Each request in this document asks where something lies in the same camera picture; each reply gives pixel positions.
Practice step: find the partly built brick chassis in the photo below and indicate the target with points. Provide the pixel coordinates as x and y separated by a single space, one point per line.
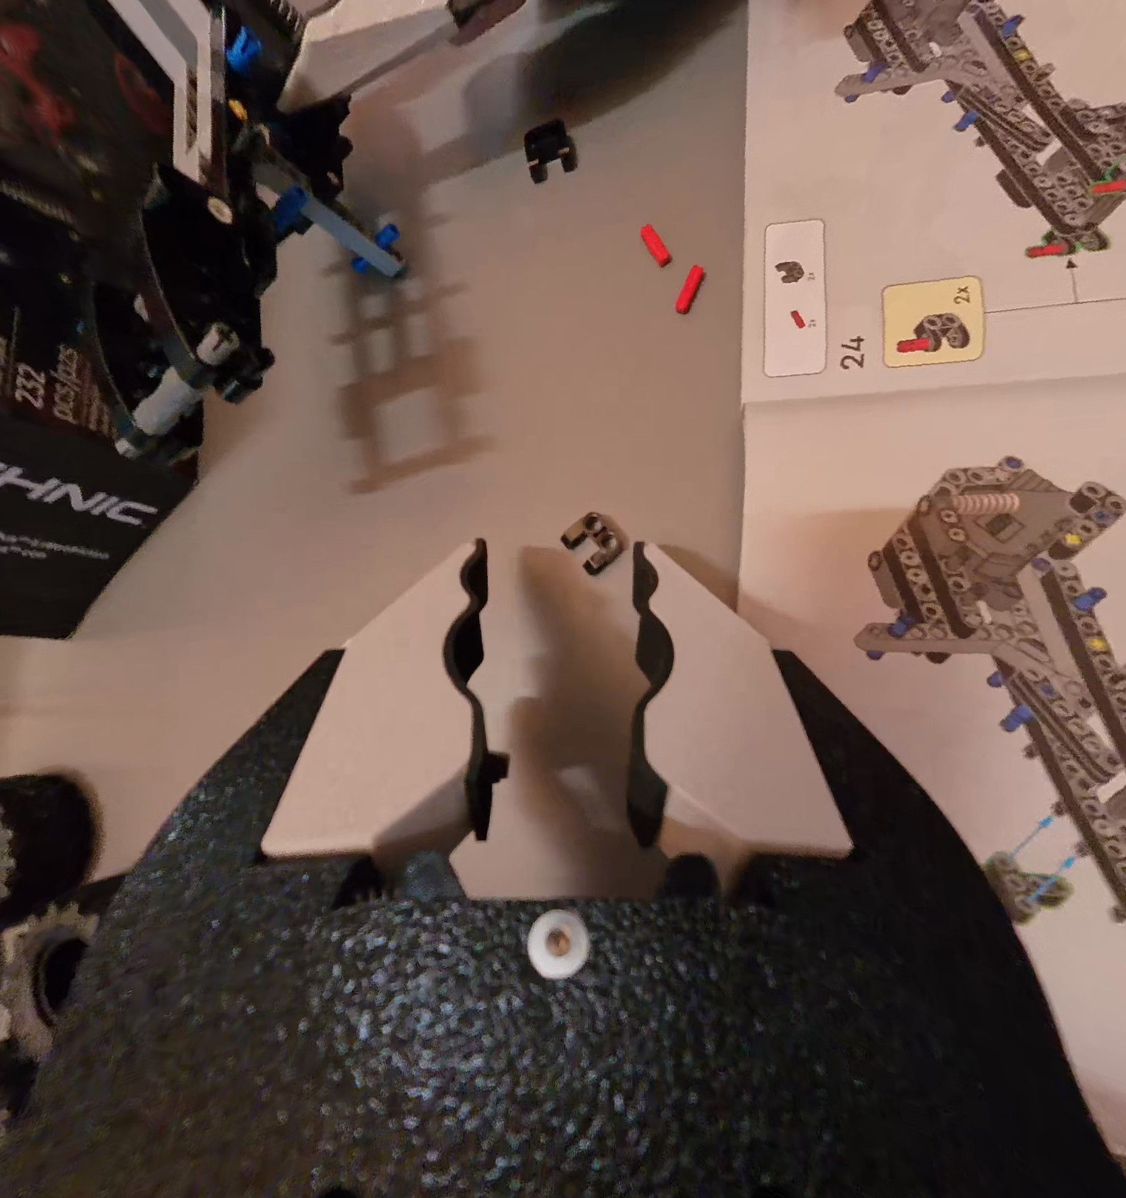
207 271

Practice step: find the building instruction booklet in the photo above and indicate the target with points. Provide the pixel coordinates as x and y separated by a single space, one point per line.
909 121

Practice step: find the red brick pin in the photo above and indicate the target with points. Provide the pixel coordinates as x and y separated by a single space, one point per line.
689 287
656 245

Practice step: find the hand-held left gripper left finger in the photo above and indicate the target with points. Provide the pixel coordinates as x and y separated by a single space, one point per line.
376 711

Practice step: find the black angled connector brick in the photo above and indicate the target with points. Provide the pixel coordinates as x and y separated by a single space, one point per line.
599 538
547 142

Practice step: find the black toy set box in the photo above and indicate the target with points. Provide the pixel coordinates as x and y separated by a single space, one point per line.
39 280

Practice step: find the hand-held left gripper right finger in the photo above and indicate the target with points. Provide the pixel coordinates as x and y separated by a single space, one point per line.
741 730

